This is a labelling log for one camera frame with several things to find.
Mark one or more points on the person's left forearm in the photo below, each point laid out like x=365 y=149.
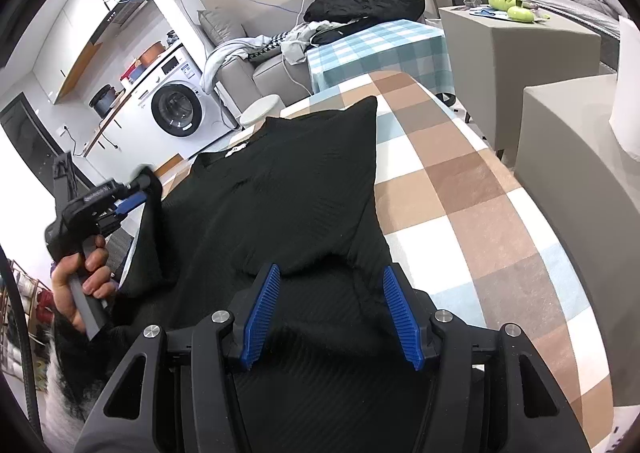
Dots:
x=80 y=373

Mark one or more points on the houndstooth cloth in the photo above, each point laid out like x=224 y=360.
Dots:
x=267 y=47

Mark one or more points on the white tall cabinet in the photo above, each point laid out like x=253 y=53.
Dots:
x=172 y=18

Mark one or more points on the white kitchen counter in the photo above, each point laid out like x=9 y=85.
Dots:
x=120 y=125

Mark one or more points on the small green figure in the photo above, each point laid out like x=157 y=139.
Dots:
x=520 y=14

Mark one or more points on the white wall cabinets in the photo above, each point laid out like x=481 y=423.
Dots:
x=75 y=28

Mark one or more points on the grey sofa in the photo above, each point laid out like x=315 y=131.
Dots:
x=275 y=80

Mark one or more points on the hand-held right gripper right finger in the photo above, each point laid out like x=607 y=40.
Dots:
x=402 y=318

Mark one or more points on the white washing machine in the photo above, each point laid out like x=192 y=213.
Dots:
x=175 y=108

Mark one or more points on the person's left hand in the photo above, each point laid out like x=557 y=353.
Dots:
x=65 y=283

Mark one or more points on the white plastic object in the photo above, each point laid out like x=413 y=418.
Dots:
x=627 y=93

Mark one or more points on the brown checked tablecloth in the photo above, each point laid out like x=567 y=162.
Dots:
x=475 y=213

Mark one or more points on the blue checked cloth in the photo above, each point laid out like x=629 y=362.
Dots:
x=370 y=53

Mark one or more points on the black door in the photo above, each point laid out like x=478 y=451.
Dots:
x=30 y=133

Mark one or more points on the black cooking pot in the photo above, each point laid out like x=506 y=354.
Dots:
x=102 y=100

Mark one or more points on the black flat bag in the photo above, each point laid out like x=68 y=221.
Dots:
x=340 y=34

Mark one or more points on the orange pot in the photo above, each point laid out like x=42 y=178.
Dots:
x=150 y=54

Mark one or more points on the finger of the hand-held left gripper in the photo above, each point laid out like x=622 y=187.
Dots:
x=127 y=206
x=146 y=180

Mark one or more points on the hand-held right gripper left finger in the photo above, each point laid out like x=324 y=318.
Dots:
x=260 y=313

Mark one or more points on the red basin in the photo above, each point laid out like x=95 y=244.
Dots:
x=131 y=73

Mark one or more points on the range hood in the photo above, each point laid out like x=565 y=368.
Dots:
x=125 y=13

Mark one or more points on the black knit sweater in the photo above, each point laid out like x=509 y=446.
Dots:
x=280 y=193

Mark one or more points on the white round stool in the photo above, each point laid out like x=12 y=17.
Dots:
x=260 y=110

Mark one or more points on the white crumpled cloth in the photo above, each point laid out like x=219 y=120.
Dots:
x=297 y=45

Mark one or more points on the grey side table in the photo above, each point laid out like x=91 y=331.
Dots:
x=565 y=213
x=510 y=58

